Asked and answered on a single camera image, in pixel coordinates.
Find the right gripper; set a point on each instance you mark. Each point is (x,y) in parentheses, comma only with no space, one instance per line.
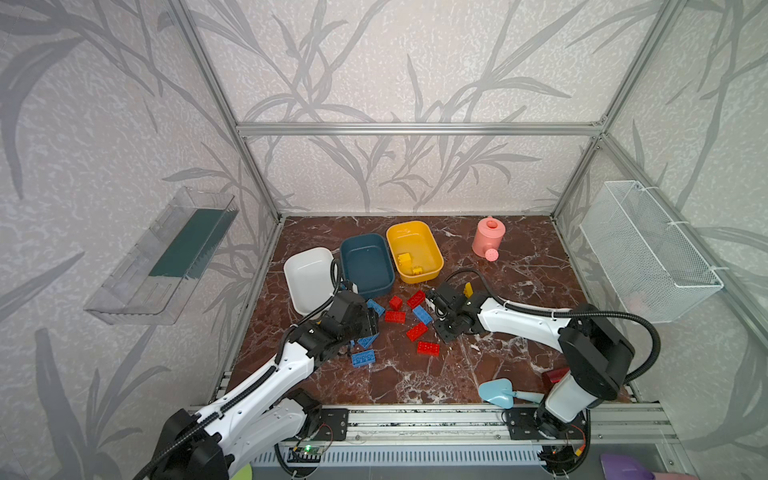
(444,310)

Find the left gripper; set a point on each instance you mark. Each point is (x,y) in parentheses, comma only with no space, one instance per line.
(365,327)

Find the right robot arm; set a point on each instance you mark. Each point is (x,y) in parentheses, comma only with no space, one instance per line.
(597,354)

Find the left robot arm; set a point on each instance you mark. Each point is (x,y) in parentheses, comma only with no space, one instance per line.
(223,437)

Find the blue lego brick upper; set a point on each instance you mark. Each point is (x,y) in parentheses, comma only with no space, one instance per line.
(378,309)

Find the blue lego brick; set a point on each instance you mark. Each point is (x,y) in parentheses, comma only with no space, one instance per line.
(363,358)
(378,309)
(422,315)

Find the blue lego brick diagonal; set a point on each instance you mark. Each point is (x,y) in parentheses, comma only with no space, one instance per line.
(366,342)

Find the blue lego brick centre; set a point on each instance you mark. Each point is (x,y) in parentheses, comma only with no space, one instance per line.
(422,315)

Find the red lego brick top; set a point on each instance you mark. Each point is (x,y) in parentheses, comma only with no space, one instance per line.
(416,299)

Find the red lego brick middle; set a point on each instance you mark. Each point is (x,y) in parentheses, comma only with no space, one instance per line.
(414,333)

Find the blue lego brick bottom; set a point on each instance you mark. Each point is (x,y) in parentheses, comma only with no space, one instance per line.
(363,358)

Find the red lego brick bottom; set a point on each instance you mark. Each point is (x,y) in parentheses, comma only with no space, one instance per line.
(428,348)

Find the red lego brick left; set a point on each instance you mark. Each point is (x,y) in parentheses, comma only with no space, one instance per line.
(397,317)

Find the small red lego brick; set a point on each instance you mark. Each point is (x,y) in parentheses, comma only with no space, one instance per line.
(396,303)

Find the teal plastic bin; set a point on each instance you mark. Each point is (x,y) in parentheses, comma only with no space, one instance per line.
(366,262)

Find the white plastic bin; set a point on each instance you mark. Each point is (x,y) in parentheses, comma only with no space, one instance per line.
(308,278)

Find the yellow plastic bin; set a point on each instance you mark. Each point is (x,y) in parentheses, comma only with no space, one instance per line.
(416,238)

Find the light blue toy shovel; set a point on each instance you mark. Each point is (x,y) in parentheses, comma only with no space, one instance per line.
(501,393)

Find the pink toy watering can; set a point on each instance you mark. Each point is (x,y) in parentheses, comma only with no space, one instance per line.
(488,237)

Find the purple toy object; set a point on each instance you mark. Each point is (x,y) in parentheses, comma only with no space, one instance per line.
(622,467)

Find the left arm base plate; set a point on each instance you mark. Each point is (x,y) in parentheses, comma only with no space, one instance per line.
(326,424)

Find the aluminium front rail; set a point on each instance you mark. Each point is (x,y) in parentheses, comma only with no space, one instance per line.
(481,424)

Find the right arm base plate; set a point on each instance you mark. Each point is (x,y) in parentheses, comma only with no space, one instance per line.
(522,423)

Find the green toy spatula wooden handle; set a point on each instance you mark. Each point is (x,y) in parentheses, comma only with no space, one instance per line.
(245,473)

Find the clear acrylic wall shelf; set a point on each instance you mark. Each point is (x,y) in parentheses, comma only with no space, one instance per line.
(156,279)

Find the white wire basket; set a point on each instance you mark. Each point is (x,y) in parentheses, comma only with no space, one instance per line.
(652,265)

